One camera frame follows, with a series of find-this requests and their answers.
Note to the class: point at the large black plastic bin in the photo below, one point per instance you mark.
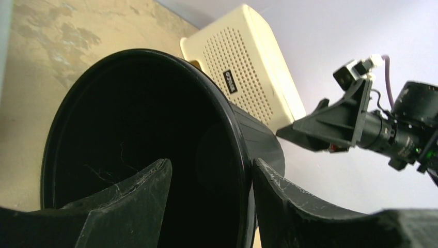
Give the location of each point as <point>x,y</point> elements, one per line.
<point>137,106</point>

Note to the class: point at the cream perforated plastic basket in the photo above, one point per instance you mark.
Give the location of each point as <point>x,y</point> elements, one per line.
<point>240,53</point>

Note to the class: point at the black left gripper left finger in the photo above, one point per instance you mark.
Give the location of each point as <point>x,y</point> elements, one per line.
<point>127,214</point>

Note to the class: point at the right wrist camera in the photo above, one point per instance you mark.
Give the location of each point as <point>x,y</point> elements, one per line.
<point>355,70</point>

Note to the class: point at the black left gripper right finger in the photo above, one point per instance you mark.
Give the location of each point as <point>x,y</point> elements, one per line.
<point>289,216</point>

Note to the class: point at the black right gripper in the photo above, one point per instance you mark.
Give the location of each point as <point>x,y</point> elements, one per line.
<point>407,136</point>

